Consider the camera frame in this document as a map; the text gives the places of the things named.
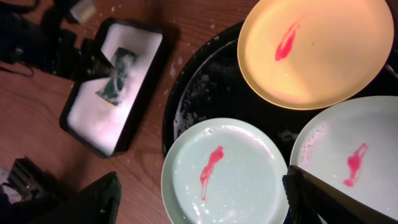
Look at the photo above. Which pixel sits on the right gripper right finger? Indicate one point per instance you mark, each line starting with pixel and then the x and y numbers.
pixel 311 200

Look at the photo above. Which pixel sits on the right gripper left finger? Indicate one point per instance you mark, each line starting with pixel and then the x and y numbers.
pixel 97 203

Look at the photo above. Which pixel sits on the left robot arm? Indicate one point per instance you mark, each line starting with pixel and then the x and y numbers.
pixel 47 46

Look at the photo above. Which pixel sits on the black rectangular foam tray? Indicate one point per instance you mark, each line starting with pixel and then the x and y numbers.
pixel 105 129

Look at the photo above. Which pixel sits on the yellow plate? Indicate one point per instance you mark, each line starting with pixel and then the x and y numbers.
pixel 311 54

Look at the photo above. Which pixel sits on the round black tray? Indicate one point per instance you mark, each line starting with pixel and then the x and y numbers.
pixel 211 86

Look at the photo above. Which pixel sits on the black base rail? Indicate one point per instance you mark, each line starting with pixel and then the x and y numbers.
pixel 33 184

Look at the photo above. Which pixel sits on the light green plate front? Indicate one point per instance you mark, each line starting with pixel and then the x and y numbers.
pixel 224 170

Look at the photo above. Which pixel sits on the light green plate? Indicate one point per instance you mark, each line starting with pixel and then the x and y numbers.
pixel 224 170
pixel 352 146

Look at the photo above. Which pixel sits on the green yellow sponge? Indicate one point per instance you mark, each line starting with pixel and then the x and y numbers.
pixel 113 91

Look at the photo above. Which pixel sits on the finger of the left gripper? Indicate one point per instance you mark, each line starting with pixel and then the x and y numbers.
pixel 92 63

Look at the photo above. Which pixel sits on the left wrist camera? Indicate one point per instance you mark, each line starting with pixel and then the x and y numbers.
pixel 82 10

